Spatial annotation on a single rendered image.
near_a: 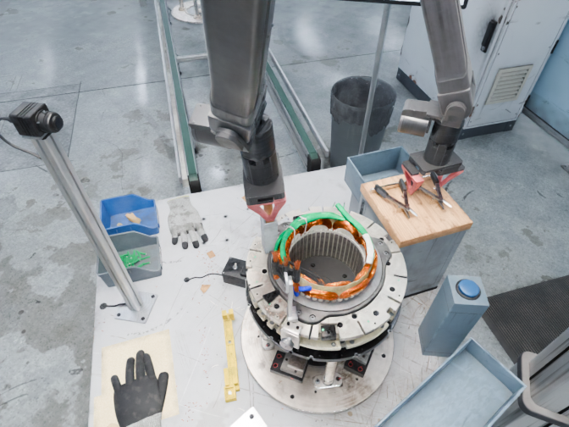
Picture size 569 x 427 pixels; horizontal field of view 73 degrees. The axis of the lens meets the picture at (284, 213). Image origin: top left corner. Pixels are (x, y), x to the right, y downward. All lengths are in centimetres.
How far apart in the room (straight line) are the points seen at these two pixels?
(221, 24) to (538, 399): 86
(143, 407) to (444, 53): 95
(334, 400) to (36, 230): 212
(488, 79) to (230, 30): 271
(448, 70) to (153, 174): 225
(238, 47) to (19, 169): 293
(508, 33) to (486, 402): 238
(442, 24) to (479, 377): 61
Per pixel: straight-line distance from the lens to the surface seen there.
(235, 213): 131
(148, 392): 103
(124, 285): 105
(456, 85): 80
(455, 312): 91
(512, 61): 303
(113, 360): 111
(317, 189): 139
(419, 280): 111
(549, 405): 97
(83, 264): 239
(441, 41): 77
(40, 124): 73
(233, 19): 34
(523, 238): 263
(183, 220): 129
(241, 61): 38
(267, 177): 63
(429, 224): 95
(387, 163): 117
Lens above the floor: 173
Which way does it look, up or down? 47 degrees down
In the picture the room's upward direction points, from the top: straight up
